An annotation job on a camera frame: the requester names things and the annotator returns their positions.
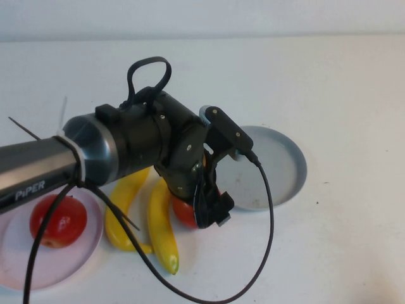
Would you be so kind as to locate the white zip tie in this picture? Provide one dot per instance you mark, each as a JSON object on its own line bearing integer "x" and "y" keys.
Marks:
{"x": 83, "y": 163}

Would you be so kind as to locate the yellow toy banana green tip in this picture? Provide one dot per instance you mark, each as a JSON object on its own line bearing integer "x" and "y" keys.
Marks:
{"x": 161, "y": 231}

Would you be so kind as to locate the pink round plate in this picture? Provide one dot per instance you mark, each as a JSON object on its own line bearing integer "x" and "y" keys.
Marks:
{"x": 72, "y": 259}

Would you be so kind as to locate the black left camera bracket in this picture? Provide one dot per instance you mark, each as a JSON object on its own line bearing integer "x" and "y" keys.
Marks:
{"x": 228, "y": 126}

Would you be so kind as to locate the red toy apple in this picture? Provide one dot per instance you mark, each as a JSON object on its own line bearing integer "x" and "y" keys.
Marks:
{"x": 69, "y": 221}
{"x": 183, "y": 212}

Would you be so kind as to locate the black zip tie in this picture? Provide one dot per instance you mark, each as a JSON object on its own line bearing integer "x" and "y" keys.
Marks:
{"x": 126, "y": 220}
{"x": 74, "y": 161}

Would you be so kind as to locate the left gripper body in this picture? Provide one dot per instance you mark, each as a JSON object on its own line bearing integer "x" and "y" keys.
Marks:
{"x": 186, "y": 187}

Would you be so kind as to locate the grey-blue round plate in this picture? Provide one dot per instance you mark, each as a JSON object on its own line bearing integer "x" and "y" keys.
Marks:
{"x": 284, "y": 158}

